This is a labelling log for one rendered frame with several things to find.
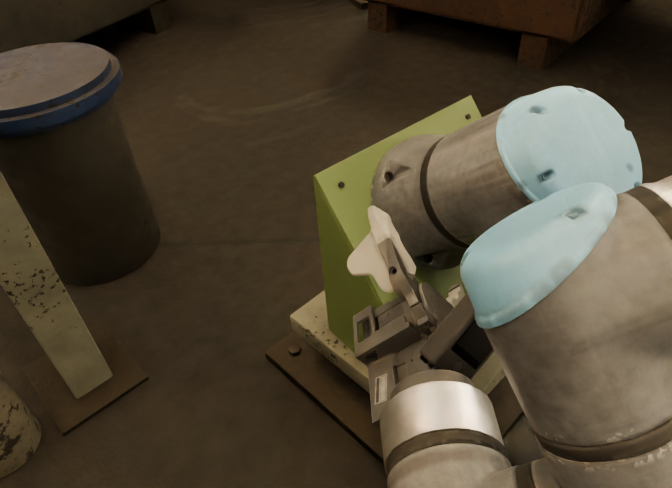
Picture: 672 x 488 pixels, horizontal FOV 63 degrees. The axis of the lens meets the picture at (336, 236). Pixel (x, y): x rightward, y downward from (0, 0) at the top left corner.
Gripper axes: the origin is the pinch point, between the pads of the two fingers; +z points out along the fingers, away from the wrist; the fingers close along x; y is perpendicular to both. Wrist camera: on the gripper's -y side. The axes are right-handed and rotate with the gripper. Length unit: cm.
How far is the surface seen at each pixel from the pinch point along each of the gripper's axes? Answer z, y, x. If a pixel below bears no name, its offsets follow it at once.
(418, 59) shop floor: 149, 3, 40
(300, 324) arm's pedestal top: 17.8, 31.4, 13.3
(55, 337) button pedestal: 14, 59, -14
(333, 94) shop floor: 126, 29, 22
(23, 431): 5, 71, -9
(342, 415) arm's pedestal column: 7.0, 33.1, 25.4
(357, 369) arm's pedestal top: 8.1, 24.6, 19.3
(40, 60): 58, 48, -43
